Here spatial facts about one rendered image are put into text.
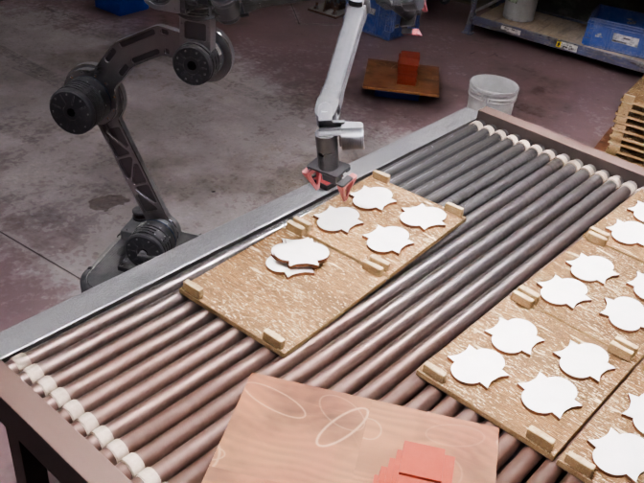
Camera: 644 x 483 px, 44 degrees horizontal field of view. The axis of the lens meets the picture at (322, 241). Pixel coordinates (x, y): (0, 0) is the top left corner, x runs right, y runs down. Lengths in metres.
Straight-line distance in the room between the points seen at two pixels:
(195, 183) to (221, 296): 2.36
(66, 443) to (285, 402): 0.43
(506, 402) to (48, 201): 2.91
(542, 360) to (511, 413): 0.21
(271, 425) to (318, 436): 0.09
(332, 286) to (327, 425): 0.58
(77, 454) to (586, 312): 1.27
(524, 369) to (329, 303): 0.49
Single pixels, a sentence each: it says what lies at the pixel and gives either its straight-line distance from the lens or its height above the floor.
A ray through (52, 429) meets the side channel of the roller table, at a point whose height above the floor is 0.95.
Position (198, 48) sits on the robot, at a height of 1.20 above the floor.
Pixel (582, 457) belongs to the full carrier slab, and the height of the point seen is 0.96.
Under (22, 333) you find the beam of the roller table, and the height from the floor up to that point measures 0.92.
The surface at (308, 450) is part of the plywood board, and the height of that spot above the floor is 1.04.
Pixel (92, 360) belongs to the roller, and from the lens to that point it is 1.88.
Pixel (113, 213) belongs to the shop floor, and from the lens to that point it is 4.09.
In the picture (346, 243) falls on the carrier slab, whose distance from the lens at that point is 2.22.
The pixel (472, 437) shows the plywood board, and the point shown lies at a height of 1.04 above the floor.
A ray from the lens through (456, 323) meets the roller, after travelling 2.03.
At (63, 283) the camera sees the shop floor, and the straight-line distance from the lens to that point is 3.65.
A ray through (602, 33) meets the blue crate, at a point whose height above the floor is 0.26.
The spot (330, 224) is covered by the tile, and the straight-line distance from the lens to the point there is 2.27.
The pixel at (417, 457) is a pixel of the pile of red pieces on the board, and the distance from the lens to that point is 1.33.
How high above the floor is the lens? 2.17
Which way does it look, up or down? 34 degrees down
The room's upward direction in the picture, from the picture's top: 5 degrees clockwise
